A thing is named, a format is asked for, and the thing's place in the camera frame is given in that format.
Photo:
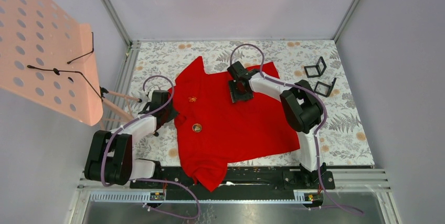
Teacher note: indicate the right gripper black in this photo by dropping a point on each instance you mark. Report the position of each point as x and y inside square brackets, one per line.
[236, 96]

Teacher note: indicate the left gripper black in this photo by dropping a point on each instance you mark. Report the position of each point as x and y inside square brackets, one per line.
[172, 114]

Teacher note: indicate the gold orange ornate brooch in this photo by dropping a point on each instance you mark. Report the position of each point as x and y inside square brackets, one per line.
[192, 99]

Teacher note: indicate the round orange white brooch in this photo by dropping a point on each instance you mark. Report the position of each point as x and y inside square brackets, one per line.
[197, 127]

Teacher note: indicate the red shirt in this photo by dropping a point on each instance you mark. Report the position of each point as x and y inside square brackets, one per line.
[232, 132]

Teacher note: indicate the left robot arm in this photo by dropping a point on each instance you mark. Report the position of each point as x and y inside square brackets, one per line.
[111, 159]

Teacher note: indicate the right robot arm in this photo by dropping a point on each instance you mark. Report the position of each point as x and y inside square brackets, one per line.
[303, 109]

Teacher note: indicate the black display box with orange brooch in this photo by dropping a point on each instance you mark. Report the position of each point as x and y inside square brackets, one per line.
[316, 70]

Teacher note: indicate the floral table mat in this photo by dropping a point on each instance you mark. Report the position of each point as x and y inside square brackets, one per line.
[342, 140]

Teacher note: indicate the pink perforated music stand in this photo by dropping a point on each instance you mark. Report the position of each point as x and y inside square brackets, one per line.
[48, 57]

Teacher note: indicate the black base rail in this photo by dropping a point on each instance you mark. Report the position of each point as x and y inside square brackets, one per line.
[240, 183]

